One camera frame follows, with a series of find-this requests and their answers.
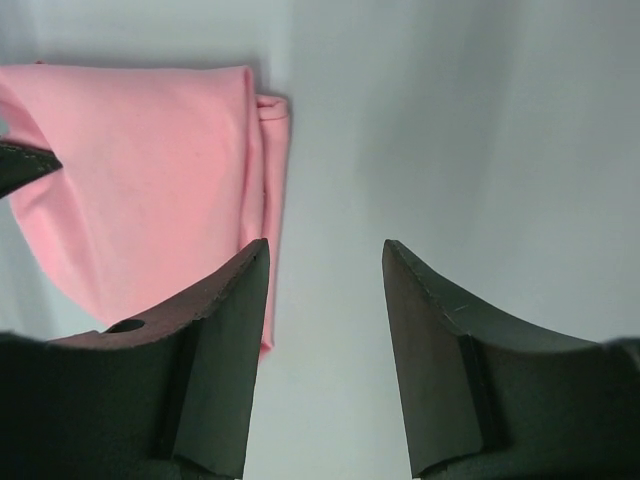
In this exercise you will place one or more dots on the pink t shirt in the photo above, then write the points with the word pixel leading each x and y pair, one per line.
pixel 165 175

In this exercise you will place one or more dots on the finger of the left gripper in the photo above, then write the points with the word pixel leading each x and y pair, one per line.
pixel 21 165

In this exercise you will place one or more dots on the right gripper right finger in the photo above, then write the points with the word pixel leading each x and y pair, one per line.
pixel 486 395

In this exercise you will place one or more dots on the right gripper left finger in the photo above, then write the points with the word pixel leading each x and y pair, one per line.
pixel 167 394

